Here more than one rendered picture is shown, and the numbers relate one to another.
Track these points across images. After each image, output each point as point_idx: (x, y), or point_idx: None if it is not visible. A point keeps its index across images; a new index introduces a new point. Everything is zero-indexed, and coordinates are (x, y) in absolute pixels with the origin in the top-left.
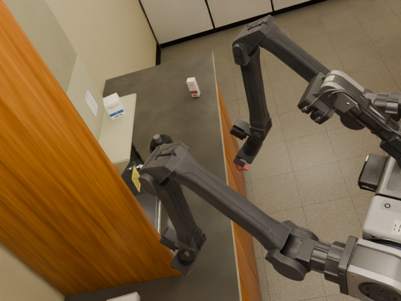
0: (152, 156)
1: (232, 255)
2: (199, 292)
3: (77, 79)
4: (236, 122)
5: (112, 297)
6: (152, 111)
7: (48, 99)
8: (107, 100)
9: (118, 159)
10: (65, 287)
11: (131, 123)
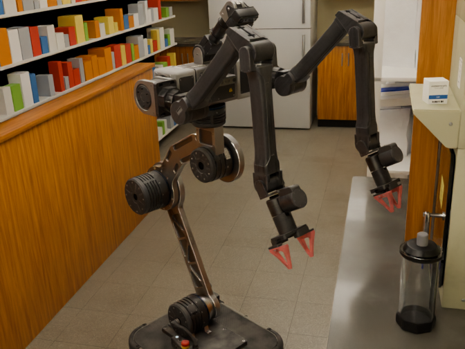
0: (364, 22)
1: (345, 241)
2: (385, 228)
3: (463, 34)
4: (293, 185)
5: None
6: None
7: None
8: (440, 79)
9: (420, 84)
10: None
11: (412, 95)
